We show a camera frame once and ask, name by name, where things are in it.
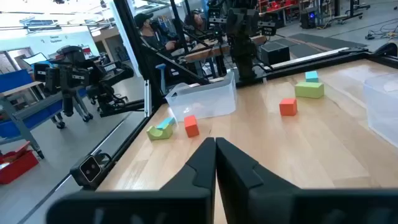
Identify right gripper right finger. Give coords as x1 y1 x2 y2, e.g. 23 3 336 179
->
216 136 398 224

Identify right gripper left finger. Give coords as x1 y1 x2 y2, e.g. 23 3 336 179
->
45 136 217 224

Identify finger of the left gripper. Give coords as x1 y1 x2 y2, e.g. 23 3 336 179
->
243 8 259 35
228 8 244 35

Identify teal rectangular block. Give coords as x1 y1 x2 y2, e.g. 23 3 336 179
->
155 116 177 131
305 70 320 83

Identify green rectangular block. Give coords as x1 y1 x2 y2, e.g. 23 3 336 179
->
294 81 325 100

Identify green arch block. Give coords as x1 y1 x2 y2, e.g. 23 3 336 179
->
146 123 174 141

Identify red rectangular block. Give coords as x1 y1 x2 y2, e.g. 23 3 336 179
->
183 114 200 139

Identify red cube block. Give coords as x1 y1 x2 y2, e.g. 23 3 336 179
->
279 98 299 117

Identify red storage rack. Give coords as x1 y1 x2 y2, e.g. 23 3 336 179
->
259 0 299 18

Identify black cube box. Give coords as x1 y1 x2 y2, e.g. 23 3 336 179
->
260 41 291 66

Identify person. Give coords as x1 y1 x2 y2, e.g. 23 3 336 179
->
183 10 208 35
134 12 178 52

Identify black computer tower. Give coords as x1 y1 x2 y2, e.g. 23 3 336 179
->
299 6 318 30

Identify wooden workbench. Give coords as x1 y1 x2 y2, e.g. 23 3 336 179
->
183 34 268 63

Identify black floor mat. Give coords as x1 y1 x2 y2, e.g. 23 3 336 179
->
273 32 368 60

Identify black mobile stand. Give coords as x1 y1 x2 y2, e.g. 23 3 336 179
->
323 0 371 26

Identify clear plastic bin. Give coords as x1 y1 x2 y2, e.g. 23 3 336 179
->
165 70 238 123
363 72 398 149

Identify red bin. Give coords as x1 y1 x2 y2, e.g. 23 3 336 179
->
0 141 40 185

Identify white screen panel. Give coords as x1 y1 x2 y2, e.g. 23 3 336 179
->
22 52 49 67

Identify blue workbench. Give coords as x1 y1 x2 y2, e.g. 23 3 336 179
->
0 68 88 160

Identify table-level camera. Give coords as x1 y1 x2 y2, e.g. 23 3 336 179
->
70 150 114 190

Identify floor cables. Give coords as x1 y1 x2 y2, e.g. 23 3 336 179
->
364 18 398 41

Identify black gantry frame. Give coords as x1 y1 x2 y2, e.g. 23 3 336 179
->
113 0 164 110

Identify black table frame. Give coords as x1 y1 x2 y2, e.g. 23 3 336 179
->
17 42 398 224

